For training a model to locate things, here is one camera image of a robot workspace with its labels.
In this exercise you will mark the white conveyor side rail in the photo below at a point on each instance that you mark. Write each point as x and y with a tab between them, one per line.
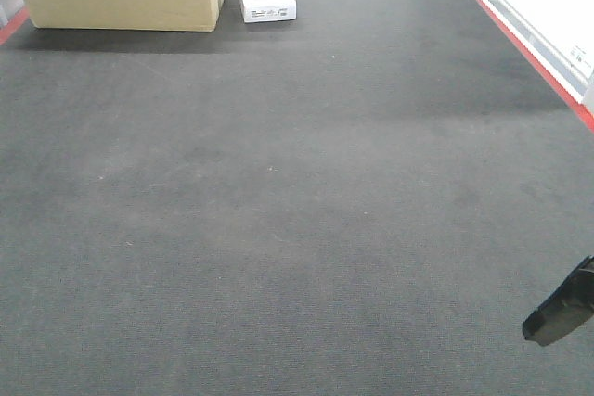
556	37

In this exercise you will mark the dark grey conveyor belt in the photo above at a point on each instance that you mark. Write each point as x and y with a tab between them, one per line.
368	200

